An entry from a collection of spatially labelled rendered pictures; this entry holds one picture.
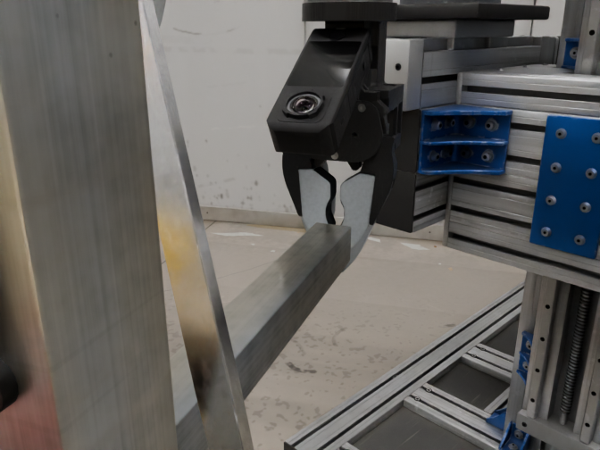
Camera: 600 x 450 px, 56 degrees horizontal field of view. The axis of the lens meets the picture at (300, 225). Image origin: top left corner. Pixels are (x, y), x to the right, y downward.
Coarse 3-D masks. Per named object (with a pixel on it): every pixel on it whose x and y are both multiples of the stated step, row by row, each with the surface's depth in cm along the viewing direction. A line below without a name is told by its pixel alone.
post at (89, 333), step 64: (0, 0) 8; (64, 0) 9; (128, 0) 10; (0, 64) 8; (64, 64) 9; (128, 64) 11; (0, 128) 8; (64, 128) 9; (128, 128) 11; (0, 192) 9; (64, 192) 10; (128, 192) 11; (0, 256) 9; (64, 256) 10; (128, 256) 11; (0, 320) 10; (64, 320) 10; (128, 320) 12; (64, 384) 10; (128, 384) 12; (0, 448) 11; (64, 448) 10; (128, 448) 12
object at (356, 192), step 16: (352, 176) 45; (368, 176) 43; (352, 192) 44; (368, 192) 44; (352, 208) 45; (368, 208) 44; (352, 224) 45; (368, 224) 45; (352, 240) 46; (352, 256) 47
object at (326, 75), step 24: (312, 48) 41; (336, 48) 40; (360, 48) 39; (312, 72) 39; (336, 72) 38; (360, 72) 39; (288, 96) 37; (312, 96) 36; (336, 96) 36; (288, 120) 36; (312, 120) 35; (336, 120) 35; (288, 144) 36; (312, 144) 36; (336, 144) 36
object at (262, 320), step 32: (320, 224) 45; (288, 256) 39; (320, 256) 39; (256, 288) 34; (288, 288) 34; (320, 288) 39; (256, 320) 31; (288, 320) 34; (256, 352) 29; (192, 384) 25; (256, 384) 30; (192, 416) 24; (192, 448) 24
